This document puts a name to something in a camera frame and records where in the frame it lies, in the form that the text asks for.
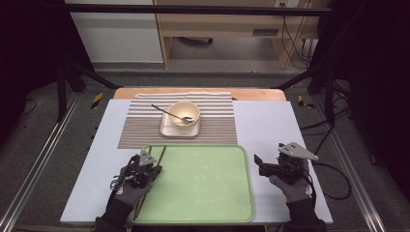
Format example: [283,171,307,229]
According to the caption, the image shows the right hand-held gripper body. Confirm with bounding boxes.
[266,142,320,186]

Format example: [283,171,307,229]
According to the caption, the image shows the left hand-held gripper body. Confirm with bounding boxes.
[129,149,158,189]

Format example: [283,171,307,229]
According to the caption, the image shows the green tray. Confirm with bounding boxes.
[129,144,256,224]

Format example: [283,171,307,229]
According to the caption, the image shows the cream bowl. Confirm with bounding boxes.
[166,101,201,131]

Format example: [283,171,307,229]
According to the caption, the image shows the person's right hand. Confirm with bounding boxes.
[268,173,313,204]

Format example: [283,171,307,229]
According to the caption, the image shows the person's left hand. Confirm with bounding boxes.
[113,165,153,208]

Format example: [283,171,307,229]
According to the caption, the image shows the pale grey board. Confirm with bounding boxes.
[60,99,334,225]

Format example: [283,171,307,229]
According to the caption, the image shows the striped placemat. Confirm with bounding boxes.
[117,91,239,150]

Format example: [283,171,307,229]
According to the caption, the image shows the cream square plate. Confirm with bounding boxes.
[160,104,200,138]

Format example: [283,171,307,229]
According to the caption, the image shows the yellow black tape marker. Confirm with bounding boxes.
[297,94,316,110]
[90,92,104,110]

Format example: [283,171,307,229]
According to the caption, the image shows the metal spoon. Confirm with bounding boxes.
[151,103,196,125]

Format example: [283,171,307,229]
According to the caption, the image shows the black metal stand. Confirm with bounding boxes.
[273,62,337,128]
[55,59,121,123]

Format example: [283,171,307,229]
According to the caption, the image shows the white cabinet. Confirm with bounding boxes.
[65,0,164,64]

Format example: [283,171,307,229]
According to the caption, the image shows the dark curtain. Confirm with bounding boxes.
[0,0,95,143]
[307,0,410,197]

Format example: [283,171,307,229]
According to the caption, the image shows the wooden desk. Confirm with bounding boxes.
[153,0,334,70]

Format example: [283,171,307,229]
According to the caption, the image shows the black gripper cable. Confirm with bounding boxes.
[306,161,353,207]
[109,173,131,192]

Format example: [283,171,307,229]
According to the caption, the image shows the black floor cables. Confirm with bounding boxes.
[299,78,353,151]

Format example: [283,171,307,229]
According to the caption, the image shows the aluminium rail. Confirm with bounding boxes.
[313,96,387,232]
[0,92,82,232]

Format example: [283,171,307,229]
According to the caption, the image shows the bundle of hanging cables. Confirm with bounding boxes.
[280,14,316,71]

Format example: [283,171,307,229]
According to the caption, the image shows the black frame bar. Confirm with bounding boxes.
[66,3,333,17]

